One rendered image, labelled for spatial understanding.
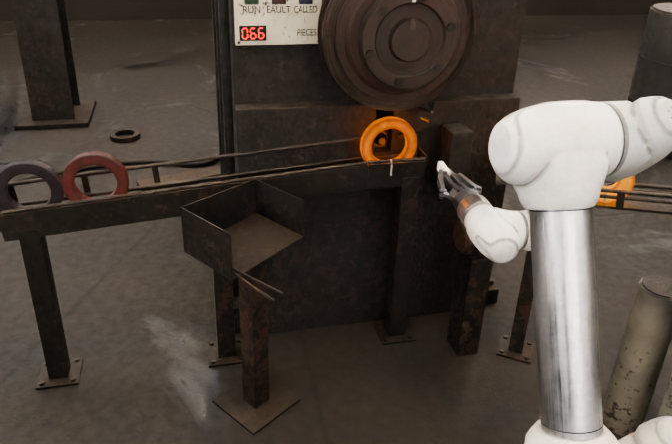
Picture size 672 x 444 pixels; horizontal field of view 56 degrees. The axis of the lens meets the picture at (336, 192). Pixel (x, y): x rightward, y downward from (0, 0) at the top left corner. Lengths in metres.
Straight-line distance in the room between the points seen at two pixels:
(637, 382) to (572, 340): 1.02
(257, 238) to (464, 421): 0.88
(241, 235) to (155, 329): 0.78
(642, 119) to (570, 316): 0.34
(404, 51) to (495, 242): 0.60
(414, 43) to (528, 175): 0.86
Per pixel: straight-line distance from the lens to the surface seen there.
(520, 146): 1.03
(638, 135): 1.14
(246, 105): 2.01
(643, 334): 2.03
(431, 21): 1.85
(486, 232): 1.60
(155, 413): 2.16
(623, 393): 2.16
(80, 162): 1.96
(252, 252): 1.73
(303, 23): 1.97
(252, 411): 2.11
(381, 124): 2.00
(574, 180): 1.06
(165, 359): 2.34
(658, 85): 4.45
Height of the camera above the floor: 1.50
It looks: 26 degrees down
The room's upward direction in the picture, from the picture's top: 2 degrees clockwise
